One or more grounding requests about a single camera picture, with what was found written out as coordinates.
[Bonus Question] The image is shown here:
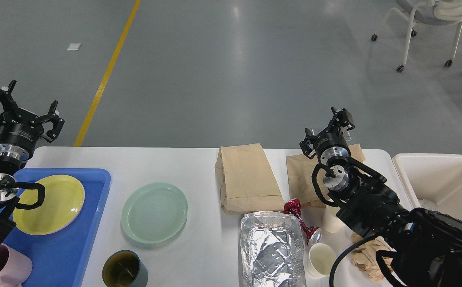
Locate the crushed red can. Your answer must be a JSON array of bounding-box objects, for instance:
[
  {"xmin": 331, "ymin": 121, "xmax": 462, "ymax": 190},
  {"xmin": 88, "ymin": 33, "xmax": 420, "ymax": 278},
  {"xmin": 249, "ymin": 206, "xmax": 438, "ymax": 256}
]
[{"xmin": 283, "ymin": 198, "xmax": 322, "ymax": 247}]

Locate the upper white paper cup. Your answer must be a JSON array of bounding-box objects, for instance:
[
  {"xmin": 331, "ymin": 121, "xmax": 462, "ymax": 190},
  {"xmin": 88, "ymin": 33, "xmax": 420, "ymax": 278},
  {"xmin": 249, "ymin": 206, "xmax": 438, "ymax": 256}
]
[{"xmin": 322, "ymin": 205, "xmax": 345, "ymax": 233}]

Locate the right brown paper bag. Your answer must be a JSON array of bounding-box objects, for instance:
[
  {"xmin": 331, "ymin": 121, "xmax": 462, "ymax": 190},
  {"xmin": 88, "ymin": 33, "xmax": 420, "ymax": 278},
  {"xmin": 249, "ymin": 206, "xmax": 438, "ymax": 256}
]
[{"xmin": 286, "ymin": 144, "xmax": 366, "ymax": 208}]

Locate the left brown paper bag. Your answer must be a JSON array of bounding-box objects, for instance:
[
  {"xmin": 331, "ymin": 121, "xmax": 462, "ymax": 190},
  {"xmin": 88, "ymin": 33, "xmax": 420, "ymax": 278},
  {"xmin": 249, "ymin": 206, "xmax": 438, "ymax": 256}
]
[{"xmin": 215, "ymin": 143, "xmax": 284, "ymax": 214}]

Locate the dark teal mug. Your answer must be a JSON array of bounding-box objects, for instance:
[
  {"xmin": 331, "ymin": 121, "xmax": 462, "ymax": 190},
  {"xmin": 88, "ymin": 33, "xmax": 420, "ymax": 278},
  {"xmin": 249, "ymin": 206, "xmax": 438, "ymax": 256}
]
[{"xmin": 102, "ymin": 250, "xmax": 149, "ymax": 287}]

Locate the pink mug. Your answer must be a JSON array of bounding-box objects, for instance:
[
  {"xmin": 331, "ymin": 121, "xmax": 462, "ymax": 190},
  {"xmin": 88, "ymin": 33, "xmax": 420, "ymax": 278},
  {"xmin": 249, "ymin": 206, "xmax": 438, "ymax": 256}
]
[{"xmin": 0, "ymin": 244, "xmax": 33, "ymax": 287}]

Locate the light green plate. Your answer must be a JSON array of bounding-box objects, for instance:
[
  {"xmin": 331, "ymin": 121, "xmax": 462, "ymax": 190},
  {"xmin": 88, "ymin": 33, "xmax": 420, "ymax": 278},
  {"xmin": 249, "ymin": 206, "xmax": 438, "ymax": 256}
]
[{"xmin": 121, "ymin": 182, "xmax": 188, "ymax": 244}]

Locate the white office chair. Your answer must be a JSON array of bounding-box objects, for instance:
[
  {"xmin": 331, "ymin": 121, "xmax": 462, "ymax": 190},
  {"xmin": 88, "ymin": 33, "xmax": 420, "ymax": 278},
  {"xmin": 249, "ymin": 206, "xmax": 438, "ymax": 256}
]
[{"xmin": 371, "ymin": 0, "xmax": 462, "ymax": 73}]

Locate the white plastic bin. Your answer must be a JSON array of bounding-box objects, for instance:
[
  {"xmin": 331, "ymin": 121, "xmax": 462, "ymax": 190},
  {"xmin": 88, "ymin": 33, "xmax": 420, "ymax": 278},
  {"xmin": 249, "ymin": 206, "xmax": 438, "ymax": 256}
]
[{"xmin": 392, "ymin": 153, "xmax": 462, "ymax": 221}]

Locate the crumpled brown paper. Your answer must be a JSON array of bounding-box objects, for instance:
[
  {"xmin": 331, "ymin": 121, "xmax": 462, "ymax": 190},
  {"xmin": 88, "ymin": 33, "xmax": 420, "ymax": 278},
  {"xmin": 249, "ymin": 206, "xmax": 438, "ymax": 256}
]
[{"xmin": 351, "ymin": 237, "xmax": 393, "ymax": 283}]

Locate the aluminium foil container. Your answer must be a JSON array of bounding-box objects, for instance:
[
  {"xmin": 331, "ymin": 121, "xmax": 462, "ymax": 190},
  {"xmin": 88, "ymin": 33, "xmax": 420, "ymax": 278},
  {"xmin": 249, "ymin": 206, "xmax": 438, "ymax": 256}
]
[{"xmin": 240, "ymin": 211, "xmax": 306, "ymax": 287}]

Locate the yellow plate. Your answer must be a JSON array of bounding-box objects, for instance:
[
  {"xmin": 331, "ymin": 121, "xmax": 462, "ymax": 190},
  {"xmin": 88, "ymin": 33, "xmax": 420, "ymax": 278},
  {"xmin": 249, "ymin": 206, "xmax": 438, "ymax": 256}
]
[{"xmin": 12, "ymin": 175, "xmax": 85, "ymax": 236}]

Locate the clear plastic wrap in bin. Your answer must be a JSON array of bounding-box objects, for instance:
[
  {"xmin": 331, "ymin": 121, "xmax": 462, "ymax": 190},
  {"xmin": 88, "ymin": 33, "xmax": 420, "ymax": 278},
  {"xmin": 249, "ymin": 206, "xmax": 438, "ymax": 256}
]
[{"xmin": 418, "ymin": 199, "xmax": 438, "ymax": 211}]

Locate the lower white paper cup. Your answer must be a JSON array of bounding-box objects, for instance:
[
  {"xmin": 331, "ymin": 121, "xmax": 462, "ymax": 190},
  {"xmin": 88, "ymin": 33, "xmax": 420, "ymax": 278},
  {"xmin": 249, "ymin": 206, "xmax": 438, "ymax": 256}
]
[{"xmin": 306, "ymin": 243, "xmax": 337, "ymax": 279}]

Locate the white paper cup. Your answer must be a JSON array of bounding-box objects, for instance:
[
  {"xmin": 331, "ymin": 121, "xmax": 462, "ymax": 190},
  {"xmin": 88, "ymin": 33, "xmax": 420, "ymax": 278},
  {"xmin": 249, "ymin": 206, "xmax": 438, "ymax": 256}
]
[
  {"xmin": 322, "ymin": 205, "xmax": 345, "ymax": 233},
  {"xmin": 306, "ymin": 243, "xmax": 337, "ymax": 279}
]

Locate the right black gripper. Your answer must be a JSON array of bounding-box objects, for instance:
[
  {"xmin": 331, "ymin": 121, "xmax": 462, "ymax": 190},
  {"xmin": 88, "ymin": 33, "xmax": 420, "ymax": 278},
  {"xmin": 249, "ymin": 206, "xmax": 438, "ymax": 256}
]
[{"xmin": 299, "ymin": 107, "xmax": 355, "ymax": 165}]

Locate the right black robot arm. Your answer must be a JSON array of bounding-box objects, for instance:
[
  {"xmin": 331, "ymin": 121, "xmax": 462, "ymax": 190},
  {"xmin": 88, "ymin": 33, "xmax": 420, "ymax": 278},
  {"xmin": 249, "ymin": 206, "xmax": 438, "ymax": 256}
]
[{"xmin": 300, "ymin": 107, "xmax": 462, "ymax": 287}]

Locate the brown paper bag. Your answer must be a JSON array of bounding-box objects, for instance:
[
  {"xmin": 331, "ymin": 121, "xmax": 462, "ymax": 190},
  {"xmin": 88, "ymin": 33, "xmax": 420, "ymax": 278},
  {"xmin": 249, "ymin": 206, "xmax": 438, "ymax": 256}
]
[
  {"xmin": 215, "ymin": 143, "xmax": 284, "ymax": 214},
  {"xmin": 286, "ymin": 144, "xmax": 366, "ymax": 208}
]

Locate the blue plastic tray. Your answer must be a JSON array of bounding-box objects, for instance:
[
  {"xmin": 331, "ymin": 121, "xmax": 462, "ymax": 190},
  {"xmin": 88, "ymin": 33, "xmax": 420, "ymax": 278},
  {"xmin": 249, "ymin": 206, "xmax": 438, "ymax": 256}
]
[{"xmin": 4, "ymin": 168, "xmax": 111, "ymax": 287}]

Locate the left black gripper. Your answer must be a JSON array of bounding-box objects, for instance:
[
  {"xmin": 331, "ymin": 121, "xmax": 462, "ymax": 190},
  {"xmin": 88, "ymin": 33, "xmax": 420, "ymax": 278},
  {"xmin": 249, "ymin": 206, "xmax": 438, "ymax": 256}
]
[{"xmin": 0, "ymin": 80, "xmax": 65, "ymax": 152}]

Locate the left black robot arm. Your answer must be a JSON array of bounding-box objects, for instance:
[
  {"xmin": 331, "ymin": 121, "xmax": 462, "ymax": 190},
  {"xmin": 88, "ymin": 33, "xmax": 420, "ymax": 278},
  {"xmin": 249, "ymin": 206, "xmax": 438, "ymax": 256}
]
[{"xmin": 0, "ymin": 80, "xmax": 65, "ymax": 245}]

